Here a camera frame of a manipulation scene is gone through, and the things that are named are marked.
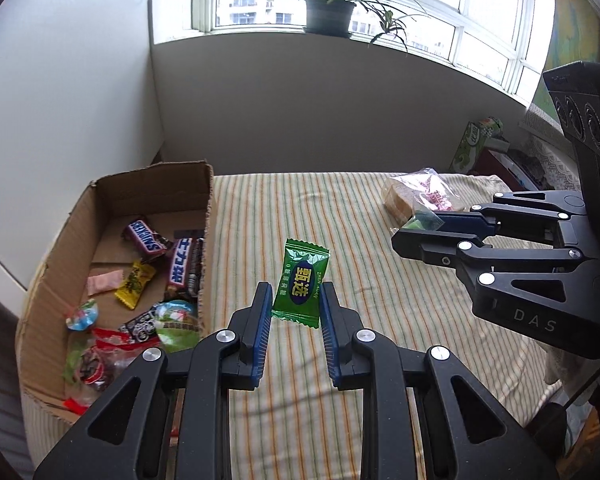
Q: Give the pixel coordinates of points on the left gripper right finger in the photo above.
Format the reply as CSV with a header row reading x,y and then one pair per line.
x,y
423,407

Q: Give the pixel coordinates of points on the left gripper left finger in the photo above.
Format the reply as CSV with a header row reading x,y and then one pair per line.
x,y
125,434

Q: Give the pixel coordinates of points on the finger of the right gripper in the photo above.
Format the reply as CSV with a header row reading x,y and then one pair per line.
x,y
555,218
453,251

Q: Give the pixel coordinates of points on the light green clear-wrapped candy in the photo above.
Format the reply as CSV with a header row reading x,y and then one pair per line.
x,y
425,220

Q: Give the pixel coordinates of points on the packaged sliced bread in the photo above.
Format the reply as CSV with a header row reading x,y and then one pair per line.
x,y
405,194

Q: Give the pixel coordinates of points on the black candy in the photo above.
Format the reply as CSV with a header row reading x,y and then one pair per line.
x,y
141,328

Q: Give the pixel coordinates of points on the yellow candy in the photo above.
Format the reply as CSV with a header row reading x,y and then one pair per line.
x,y
133,286

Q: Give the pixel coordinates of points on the Snickers bar brown wrapper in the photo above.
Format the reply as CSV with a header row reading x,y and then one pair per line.
x,y
149,243

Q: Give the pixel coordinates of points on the green carton box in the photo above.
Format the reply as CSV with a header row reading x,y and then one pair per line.
x,y
472,142

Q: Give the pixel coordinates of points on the red white snack packet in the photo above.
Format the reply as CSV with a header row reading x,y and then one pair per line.
x,y
94,361

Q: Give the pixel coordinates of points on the green lid jelly cup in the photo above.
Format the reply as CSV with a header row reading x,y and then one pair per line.
x,y
177,326

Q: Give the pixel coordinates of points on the striped tablecloth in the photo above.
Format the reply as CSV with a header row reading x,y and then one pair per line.
x,y
296,425

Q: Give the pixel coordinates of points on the small colourful jelly cup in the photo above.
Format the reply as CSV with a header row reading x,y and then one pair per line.
x,y
83,317

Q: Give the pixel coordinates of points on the pink wrapped candy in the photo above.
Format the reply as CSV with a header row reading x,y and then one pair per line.
x,y
104,282

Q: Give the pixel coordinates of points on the cardboard box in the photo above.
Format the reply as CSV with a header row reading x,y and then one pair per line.
x,y
173,197

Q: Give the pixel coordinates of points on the Chinese Snickers bar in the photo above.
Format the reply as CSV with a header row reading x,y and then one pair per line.
x,y
185,270

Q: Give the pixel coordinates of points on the potted spider plant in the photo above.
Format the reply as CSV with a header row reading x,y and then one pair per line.
x,y
333,17

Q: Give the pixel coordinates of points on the white cabinet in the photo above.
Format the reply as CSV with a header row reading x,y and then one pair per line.
x,y
77,102

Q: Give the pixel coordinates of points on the window frame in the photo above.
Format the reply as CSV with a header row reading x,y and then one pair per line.
x,y
503,43

